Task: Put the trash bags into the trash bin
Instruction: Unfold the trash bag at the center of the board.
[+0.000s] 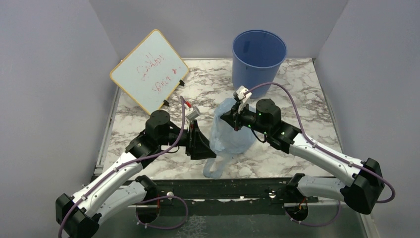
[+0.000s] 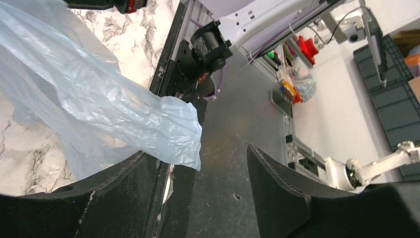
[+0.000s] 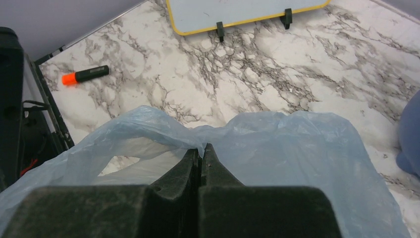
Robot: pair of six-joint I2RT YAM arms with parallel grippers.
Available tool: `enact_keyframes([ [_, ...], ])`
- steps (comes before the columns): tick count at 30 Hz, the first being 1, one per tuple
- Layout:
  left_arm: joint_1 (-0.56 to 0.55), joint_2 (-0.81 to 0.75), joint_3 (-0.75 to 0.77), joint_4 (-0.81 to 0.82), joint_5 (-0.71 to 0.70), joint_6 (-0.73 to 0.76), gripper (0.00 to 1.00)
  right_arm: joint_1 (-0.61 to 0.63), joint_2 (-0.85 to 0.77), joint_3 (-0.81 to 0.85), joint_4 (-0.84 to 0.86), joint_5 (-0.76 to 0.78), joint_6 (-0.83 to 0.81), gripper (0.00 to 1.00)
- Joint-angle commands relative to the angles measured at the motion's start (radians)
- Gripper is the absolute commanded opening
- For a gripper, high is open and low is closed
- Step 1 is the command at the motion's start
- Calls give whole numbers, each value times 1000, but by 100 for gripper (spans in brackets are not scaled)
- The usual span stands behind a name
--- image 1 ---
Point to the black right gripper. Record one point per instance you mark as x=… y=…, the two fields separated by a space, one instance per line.
x=234 y=118

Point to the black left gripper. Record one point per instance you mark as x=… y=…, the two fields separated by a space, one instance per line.
x=197 y=144

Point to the light blue trash bag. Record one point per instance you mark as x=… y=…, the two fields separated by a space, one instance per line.
x=225 y=142

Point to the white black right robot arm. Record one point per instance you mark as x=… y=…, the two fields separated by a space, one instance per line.
x=357 y=183

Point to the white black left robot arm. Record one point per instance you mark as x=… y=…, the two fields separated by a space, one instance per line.
x=81 y=214

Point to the blue plastic trash bin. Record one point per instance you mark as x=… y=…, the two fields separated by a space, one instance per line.
x=257 y=56

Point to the yellow-framed whiteboard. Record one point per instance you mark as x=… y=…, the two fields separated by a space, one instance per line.
x=151 y=72

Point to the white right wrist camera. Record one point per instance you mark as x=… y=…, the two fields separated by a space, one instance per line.
x=242 y=96

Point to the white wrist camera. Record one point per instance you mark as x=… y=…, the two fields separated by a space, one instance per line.
x=192 y=112
x=242 y=96

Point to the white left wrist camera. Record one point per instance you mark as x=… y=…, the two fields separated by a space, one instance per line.
x=192 y=112

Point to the black metal mounting rail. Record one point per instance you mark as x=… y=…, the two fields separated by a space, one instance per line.
x=219 y=197

